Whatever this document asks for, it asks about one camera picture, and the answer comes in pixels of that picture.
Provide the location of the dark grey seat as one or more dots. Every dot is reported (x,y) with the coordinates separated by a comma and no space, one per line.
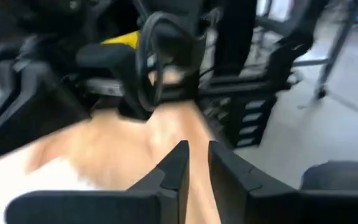
(337,174)

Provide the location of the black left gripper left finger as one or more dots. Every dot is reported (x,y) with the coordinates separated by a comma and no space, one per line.
(104,208)

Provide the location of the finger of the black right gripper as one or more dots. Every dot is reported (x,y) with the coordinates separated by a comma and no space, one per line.
(26,118)

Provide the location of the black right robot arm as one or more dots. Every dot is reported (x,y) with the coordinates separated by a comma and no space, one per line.
(238,31)

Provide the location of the black metal stand legs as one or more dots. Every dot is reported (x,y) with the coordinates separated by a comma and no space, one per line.
(337,43)

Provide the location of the black aluminium table frame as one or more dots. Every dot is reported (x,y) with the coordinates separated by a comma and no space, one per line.
(253,93)

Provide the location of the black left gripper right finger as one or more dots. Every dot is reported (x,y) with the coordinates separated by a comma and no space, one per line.
(291,208)

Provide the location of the white towel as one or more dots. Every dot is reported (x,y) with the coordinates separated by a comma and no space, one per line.
(11,193)

